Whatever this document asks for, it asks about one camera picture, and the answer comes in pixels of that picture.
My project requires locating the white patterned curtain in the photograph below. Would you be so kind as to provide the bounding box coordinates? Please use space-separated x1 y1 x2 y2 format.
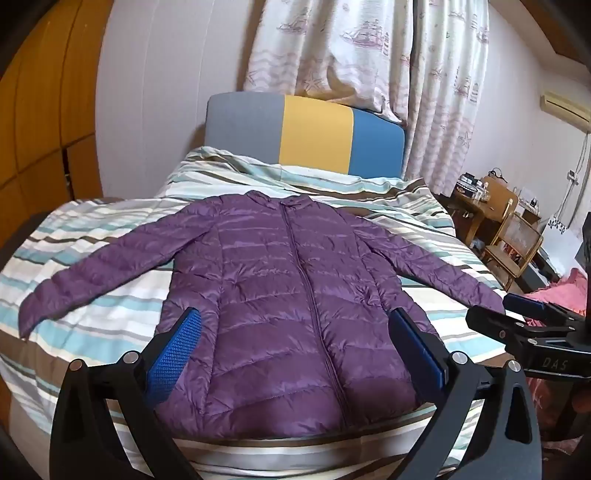
242 0 490 197

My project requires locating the grey yellow blue headboard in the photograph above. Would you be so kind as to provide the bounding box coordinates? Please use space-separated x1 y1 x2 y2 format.
204 92 407 180

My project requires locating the white air conditioner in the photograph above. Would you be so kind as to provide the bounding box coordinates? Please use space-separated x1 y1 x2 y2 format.
540 92 591 127

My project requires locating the pink quilt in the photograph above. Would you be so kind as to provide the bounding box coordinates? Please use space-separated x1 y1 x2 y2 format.
526 268 591 455

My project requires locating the purple down jacket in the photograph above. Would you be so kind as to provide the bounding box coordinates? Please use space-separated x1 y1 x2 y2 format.
18 191 506 441

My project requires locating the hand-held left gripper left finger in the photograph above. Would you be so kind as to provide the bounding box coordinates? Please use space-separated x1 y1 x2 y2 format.
48 307 204 480

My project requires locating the wooden wardrobe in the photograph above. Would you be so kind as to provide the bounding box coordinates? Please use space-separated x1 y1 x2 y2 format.
0 0 114 232

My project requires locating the white paper bag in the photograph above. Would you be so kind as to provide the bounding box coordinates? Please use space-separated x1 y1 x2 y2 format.
544 220 583 261

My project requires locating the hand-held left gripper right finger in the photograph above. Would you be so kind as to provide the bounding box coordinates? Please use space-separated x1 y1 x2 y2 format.
389 307 543 480

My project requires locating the dark small box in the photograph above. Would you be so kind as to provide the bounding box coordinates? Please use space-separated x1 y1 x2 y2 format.
455 173 490 197

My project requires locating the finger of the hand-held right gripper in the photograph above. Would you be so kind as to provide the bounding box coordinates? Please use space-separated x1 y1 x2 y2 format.
465 305 536 352
503 293 578 328

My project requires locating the wooden chair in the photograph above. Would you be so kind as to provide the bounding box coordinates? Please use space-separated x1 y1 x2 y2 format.
482 175 544 292

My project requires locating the wooden bedside table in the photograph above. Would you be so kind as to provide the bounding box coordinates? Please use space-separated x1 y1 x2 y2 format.
450 178 492 252

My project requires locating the striped bed cover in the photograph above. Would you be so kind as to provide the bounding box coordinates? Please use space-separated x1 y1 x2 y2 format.
0 147 509 480

